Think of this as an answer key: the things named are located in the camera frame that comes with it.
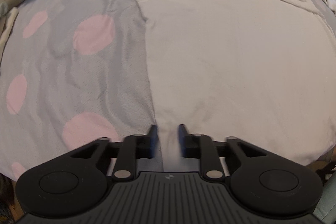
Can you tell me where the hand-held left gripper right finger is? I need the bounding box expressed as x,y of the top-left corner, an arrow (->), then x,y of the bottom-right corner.
178,124 -> 273,180

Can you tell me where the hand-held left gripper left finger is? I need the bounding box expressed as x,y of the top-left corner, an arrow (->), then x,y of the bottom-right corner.
63,125 -> 159,180

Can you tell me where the white T-shirt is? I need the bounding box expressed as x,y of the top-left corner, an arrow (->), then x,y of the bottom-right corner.
129,0 -> 336,172

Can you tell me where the bed with polka dot sheet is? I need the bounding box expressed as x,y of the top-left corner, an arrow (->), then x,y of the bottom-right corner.
0,0 -> 336,188

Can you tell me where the white cloth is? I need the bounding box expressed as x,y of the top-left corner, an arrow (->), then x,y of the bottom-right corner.
0,2 -> 19,56

